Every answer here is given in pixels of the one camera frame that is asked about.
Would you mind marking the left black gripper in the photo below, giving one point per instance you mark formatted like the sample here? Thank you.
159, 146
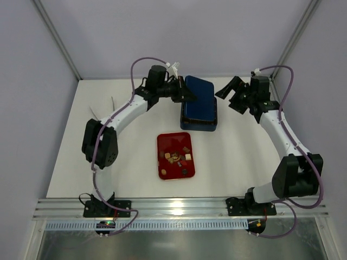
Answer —
178, 90

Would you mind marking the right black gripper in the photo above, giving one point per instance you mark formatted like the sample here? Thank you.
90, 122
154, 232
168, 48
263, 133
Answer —
238, 95

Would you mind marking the blue tin lid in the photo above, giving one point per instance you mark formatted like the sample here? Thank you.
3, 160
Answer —
203, 107

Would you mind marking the blue chocolate tin box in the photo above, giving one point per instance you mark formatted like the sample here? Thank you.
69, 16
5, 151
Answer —
198, 125

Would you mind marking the metal serving tongs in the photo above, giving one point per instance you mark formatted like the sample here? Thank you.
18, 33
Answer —
101, 108

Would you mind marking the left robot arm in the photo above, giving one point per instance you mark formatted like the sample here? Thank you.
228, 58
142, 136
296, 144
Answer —
100, 140

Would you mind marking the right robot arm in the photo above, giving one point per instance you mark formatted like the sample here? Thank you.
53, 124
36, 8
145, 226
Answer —
264, 193

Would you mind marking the milk brown rectangular chocolate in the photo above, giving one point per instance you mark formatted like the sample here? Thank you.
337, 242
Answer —
186, 149

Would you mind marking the white square chocolate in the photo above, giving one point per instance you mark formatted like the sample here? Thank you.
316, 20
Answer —
188, 156

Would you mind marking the red lacquer tray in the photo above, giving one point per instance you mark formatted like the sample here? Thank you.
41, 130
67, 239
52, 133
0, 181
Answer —
170, 145

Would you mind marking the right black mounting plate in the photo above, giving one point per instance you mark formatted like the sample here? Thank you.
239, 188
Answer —
242, 207

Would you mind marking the black mounting plate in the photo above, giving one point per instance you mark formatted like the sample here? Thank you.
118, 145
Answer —
242, 207
122, 208

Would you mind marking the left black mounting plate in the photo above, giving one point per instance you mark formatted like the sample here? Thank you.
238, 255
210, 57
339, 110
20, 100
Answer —
122, 208

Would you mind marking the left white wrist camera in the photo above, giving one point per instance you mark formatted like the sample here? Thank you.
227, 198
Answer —
172, 69

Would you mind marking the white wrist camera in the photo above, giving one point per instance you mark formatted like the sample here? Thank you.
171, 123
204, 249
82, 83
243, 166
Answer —
172, 69
256, 72

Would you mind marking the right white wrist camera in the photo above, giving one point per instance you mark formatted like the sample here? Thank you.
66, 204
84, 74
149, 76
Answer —
256, 72

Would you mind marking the right aluminium side rail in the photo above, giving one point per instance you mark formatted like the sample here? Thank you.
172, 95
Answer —
292, 177

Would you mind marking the right aluminium corner post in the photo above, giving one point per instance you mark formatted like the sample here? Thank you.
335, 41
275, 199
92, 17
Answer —
299, 30

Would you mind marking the aluminium corner post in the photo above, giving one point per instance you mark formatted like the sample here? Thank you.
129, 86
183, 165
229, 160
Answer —
299, 30
39, 7

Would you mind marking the slotted cable duct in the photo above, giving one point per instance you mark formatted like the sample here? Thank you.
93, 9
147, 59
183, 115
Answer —
147, 225

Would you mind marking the left aluminium corner post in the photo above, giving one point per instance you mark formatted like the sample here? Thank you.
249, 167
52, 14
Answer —
39, 7

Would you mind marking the aluminium front rail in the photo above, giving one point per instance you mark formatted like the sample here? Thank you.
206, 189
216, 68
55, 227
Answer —
153, 208

